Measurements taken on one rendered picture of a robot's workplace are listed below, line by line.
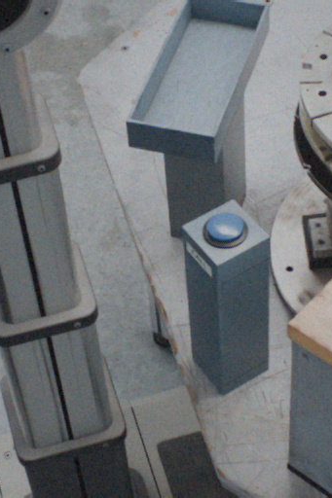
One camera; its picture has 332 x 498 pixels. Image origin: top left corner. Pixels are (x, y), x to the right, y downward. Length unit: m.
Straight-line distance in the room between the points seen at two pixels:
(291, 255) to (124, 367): 0.94
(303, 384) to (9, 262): 0.35
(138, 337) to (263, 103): 0.83
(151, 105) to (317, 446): 0.46
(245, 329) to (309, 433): 0.16
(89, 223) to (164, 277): 1.14
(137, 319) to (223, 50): 1.10
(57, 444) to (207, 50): 0.55
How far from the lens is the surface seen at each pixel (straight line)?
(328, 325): 1.26
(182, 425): 2.15
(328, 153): 1.43
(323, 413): 1.35
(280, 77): 1.94
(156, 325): 2.53
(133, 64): 1.98
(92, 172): 2.91
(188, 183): 1.63
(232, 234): 1.37
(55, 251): 1.39
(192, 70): 1.59
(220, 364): 1.50
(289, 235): 1.69
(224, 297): 1.40
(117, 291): 2.67
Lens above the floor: 2.08
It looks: 49 degrees down
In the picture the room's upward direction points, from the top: 6 degrees counter-clockwise
